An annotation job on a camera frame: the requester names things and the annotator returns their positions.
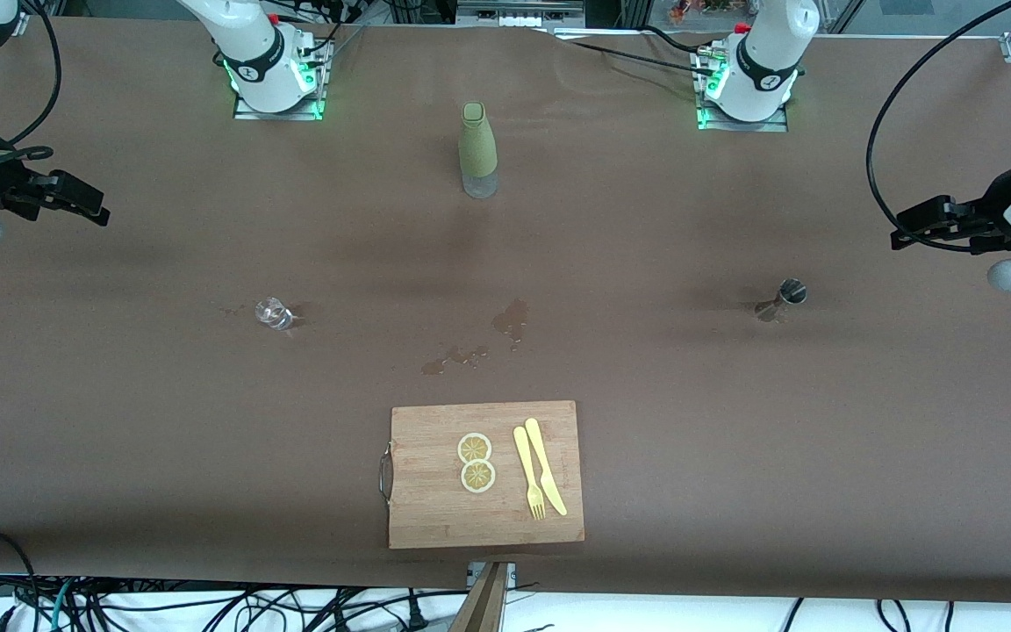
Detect steel double jigger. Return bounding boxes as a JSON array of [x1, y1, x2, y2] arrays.
[[754, 277, 809, 324]]

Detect clear glass cup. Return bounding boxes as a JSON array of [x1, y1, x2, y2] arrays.
[[255, 297, 295, 333]]

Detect brown table cover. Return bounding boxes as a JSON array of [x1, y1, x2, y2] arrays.
[[0, 16, 1011, 607]]

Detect colourful snack packets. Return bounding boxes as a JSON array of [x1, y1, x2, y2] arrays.
[[667, 0, 754, 24]]

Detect green sleeved glass bottle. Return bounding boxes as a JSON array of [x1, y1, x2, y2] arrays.
[[458, 102, 500, 200]]

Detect yellow plastic knife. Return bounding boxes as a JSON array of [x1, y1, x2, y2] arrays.
[[524, 418, 569, 517]]

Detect wooden cutting board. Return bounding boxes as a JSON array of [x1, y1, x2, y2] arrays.
[[378, 400, 586, 551]]

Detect yellow plastic fork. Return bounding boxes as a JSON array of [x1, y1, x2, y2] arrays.
[[513, 426, 549, 521]]

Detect grey equipment box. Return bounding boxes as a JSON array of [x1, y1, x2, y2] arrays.
[[456, 0, 586, 28]]

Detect wooden beam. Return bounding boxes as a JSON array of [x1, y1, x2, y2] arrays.
[[448, 562, 512, 632]]

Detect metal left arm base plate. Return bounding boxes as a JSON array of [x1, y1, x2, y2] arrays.
[[692, 46, 790, 133]]

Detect black base cable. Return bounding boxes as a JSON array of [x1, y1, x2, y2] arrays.
[[561, 25, 722, 80]]

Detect teal floor cable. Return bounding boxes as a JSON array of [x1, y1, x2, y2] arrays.
[[47, 581, 73, 632]]

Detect small metal bracket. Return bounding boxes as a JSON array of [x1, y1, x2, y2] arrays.
[[467, 562, 518, 588]]

